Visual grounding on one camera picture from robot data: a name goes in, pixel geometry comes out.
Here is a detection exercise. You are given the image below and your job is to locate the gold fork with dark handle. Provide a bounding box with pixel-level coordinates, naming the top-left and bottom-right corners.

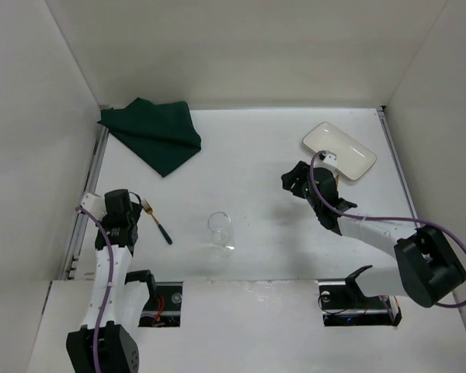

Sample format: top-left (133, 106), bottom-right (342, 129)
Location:
top-left (141, 199), bottom-right (173, 245)

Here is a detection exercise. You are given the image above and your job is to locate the white rectangular plate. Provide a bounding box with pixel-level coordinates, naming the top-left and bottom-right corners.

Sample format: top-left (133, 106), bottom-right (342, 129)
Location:
top-left (302, 122), bottom-right (377, 181)

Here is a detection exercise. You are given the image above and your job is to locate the clear wine glass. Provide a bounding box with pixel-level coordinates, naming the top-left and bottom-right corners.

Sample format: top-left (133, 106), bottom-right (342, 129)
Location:
top-left (207, 211), bottom-right (235, 259)

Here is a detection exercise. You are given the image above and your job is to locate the dark green cloth napkin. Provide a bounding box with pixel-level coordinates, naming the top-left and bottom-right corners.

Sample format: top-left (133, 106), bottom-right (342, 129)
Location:
top-left (99, 98), bottom-right (201, 177)

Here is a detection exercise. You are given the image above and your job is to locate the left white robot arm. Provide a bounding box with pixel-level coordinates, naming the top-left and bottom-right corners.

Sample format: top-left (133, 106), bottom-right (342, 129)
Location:
top-left (66, 189), bottom-right (156, 372)

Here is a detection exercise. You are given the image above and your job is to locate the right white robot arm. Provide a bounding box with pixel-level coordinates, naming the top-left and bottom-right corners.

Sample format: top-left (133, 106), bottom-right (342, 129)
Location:
top-left (281, 162), bottom-right (466, 308)

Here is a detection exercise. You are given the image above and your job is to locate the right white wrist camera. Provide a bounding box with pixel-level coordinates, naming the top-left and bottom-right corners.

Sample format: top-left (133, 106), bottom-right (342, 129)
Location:
top-left (318, 151), bottom-right (338, 170)

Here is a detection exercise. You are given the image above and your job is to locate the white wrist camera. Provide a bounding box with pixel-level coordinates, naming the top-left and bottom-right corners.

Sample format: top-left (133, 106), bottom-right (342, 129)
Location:
top-left (81, 192), bottom-right (106, 220)
top-left (318, 151), bottom-right (338, 170)

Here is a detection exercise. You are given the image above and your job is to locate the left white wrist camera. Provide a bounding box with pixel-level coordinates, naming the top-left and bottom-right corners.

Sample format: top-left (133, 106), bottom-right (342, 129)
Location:
top-left (81, 192), bottom-right (106, 220)

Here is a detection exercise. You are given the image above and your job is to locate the left aluminium rail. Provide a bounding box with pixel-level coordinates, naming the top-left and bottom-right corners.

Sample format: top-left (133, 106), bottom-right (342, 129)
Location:
top-left (60, 124), bottom-right (110, 281)

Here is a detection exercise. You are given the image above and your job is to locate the aluminium rail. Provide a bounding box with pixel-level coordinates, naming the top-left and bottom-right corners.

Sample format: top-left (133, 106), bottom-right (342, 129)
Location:
top-left (60, 124), bottom-right (110, 281)
top-left (377, 106), bottom-right (418, 218)

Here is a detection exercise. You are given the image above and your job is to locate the right aluminium rail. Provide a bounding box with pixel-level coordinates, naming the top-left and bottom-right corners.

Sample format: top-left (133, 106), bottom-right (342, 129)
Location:
top-left (377, 106), bottom-right (418, 218)

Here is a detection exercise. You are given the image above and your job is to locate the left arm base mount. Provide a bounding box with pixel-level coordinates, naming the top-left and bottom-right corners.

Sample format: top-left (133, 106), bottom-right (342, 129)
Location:
top-left (139, 282), bottom-right (183, 328)

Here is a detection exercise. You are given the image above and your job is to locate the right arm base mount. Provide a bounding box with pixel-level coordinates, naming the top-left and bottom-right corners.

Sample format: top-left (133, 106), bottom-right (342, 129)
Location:
top-left (318, 281), bottom-right (402, 327)

